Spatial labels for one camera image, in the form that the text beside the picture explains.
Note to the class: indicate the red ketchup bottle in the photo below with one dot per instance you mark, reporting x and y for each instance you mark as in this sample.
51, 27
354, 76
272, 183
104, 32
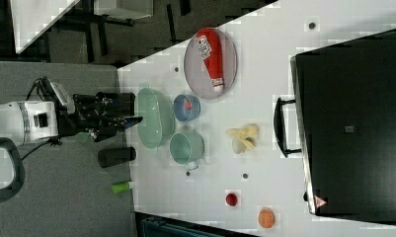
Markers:
210, 50

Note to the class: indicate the red strawberry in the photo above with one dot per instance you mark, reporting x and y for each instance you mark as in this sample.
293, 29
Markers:
188, 106

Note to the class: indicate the orange fruit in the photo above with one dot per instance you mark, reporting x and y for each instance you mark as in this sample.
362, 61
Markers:
266, 218

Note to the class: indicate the grey round plate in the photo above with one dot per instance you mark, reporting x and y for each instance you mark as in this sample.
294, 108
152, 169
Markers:
197, 75

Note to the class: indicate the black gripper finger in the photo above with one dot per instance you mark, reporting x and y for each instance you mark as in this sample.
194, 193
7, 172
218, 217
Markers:
126, 123

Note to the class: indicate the green perforated colander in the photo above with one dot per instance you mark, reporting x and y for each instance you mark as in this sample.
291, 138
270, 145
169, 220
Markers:
158, 124

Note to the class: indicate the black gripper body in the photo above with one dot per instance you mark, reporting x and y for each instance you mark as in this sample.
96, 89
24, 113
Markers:
97, 115

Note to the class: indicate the small red fruit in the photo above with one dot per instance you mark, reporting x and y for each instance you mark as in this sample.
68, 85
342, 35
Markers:
231, 199

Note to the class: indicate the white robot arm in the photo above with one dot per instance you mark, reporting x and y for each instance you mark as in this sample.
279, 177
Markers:
36, 121

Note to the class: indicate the blue bowl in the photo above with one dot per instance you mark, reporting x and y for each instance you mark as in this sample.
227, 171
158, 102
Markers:
181, 113

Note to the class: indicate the peeled plush banana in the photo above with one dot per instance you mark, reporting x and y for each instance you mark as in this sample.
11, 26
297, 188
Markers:
243, 138

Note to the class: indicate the green mug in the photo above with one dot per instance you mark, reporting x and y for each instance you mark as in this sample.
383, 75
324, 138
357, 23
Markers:
187, 149

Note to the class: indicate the green bottle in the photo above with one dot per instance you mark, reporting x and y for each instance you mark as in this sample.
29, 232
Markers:
121, 187

